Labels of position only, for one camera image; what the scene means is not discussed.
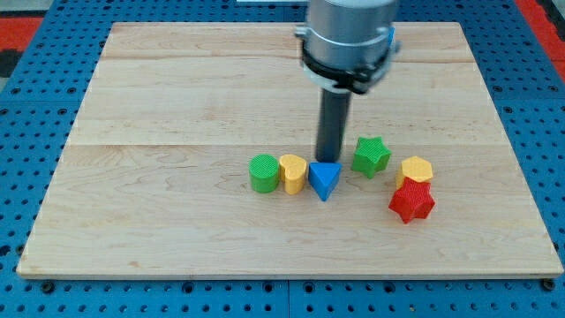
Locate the red star block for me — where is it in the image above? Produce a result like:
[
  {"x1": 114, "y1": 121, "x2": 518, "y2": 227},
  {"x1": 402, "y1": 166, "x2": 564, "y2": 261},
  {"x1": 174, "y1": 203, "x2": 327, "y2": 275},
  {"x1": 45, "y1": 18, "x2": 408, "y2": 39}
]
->
[{"x1": 388, "y1": 178, "x2": 435, "y2": 223}]

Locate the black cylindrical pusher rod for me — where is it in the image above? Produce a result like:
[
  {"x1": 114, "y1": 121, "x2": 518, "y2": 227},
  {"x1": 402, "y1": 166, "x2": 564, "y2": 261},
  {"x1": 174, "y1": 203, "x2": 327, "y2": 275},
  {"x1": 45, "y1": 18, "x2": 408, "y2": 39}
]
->
[{"x1": 315, "y1": 89, "x2": 351, "y2": 163}]

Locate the blue triangle block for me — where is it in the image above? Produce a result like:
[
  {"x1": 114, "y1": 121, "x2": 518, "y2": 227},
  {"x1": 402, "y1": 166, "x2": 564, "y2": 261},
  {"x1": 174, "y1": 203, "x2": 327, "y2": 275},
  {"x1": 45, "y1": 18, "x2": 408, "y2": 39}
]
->
[{"x1": 308, "y1": 162, "x2": 342, "y2": 201}]

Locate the green cylinder block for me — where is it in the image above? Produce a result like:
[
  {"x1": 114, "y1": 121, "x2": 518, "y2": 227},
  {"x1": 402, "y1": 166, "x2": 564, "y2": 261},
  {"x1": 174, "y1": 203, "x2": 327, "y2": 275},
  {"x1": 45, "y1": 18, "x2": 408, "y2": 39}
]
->
[{"x1": 248, "y1": 154, "x2": 279, "y2": 193}]

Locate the wooden board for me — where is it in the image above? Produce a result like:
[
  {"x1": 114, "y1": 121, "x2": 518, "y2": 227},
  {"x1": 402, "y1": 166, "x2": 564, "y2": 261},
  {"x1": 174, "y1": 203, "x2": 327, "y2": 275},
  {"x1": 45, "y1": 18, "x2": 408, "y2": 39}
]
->
[{"x1": 17, "y1": 22, "x2": 563, "y2": 280}]

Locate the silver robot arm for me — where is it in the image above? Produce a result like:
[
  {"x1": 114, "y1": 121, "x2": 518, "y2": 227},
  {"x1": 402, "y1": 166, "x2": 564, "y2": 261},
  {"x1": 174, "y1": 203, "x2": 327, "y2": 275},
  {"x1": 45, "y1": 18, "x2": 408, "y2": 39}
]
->
[{"x1": 295, "y1": 0, "x2": 398, "y2": 95}]

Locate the yellow heart block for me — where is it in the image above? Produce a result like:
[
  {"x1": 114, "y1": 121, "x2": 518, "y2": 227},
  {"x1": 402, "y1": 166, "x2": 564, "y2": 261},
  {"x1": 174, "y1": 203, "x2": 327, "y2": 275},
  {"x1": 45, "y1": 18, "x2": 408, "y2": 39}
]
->
[{"x1": 279, "y1": 154, "x2": 307, "y2": 195}]

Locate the yellow hexagon block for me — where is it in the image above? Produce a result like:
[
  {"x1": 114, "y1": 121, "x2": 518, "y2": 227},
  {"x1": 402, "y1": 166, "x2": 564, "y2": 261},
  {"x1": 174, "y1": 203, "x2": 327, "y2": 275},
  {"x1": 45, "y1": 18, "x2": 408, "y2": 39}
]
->
[{"x1": 395, "y1": 156, "x2": 433, "y2": 189}]

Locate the green star block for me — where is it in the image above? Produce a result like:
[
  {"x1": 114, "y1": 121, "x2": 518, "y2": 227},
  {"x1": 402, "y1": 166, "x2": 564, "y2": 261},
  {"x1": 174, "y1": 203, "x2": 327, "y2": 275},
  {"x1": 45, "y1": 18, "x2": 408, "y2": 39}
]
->
[{"x1": 350, "y1": 136, "x2": 392, "y2": 179}]

